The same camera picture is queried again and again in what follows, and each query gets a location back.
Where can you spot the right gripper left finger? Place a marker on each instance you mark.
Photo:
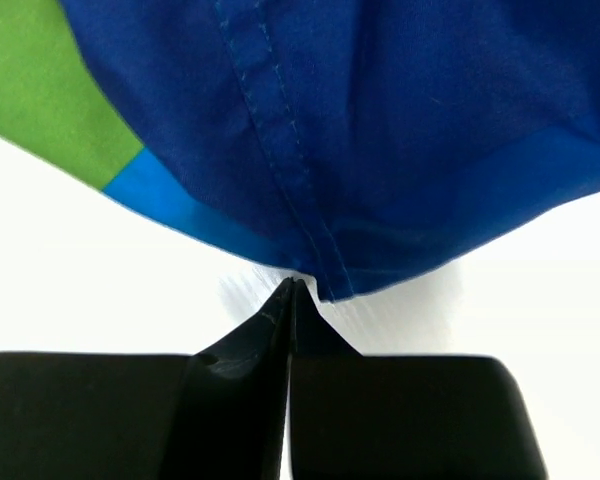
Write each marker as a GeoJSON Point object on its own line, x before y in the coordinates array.
{"type": "Point", "coordinates": [217, 414]}

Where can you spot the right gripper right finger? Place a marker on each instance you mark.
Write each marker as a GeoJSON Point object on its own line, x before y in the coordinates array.
{"type": "Point", "coordinates": [401, 417]}

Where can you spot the rainbow striped shorts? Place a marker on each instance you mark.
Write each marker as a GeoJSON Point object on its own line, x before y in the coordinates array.
{"type": "Point", "coordinates": [363, 143]}

